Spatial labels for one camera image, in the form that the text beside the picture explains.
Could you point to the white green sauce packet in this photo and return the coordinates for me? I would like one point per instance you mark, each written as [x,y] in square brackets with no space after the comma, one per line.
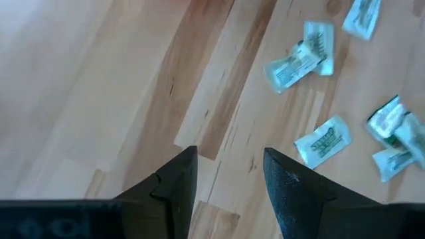
[413,136]
[290,69]
[386,119]
[362,16]
[391,164]
[323,36]
[323,141]

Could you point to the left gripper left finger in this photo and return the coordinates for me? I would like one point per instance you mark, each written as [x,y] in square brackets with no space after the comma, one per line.
[166,206]

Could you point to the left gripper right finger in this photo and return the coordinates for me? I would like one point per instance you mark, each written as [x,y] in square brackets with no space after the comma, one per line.
[305,209]

